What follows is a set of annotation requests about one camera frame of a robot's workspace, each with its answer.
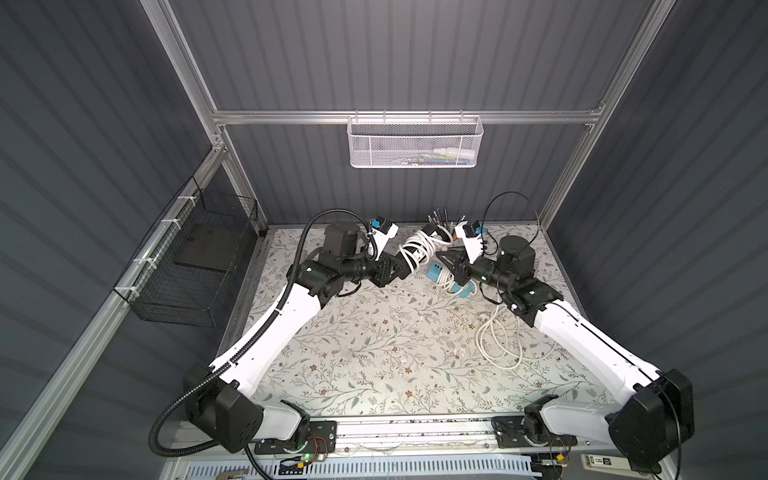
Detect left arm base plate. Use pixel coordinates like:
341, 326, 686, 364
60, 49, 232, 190
251, 420, 338, 455

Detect black power strip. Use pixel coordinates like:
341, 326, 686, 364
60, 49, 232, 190
398, 224, 437, 271

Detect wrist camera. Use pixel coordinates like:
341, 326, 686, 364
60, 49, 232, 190
454, 220, 484, 264
368, 216, 399, 261

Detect bundle of pens and pencils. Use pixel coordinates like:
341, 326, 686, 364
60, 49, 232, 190
427, 208, 467, 232

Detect markers in white basket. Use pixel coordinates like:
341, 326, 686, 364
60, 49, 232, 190
394, 147, 477, 167

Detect white label device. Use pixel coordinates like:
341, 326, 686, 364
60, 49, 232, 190
580, 454, 632, 476

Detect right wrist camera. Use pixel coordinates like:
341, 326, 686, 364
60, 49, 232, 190
454, 220, 484, 264

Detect white slotted cable duct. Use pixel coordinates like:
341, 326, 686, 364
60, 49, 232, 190
179, 454, 535, 480

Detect white cord of black strip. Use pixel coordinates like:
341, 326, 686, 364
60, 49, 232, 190
398, 225, 454, 275

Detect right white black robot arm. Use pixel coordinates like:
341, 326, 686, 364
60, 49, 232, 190
437, 236, 695, 475

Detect teal power strip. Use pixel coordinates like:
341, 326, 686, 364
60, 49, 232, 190
427, 261, 476, 298

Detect black corrugated cable hose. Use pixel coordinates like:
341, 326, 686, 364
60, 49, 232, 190
148, 208, 370, 480

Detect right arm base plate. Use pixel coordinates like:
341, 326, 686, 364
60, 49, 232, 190
491, 415, 578, 449

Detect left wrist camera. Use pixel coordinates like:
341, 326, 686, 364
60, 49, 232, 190
368, 216, 399, 261

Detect white cord of teal strip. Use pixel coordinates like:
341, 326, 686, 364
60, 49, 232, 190
434, 269, 478, 298

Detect black wire basket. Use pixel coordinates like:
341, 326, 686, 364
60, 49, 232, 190
114, 184, 259, 328

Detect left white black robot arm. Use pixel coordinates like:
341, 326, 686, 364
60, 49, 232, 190
184, 217, 410, 453

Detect white wire mesh basket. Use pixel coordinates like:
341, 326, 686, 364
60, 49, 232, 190
346, 115, 484, 169

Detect floral table mat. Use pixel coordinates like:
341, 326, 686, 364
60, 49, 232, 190
255, 227, 612, 416

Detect white cord of purple strip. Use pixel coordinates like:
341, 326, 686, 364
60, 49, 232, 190
475, 302, 556, 370

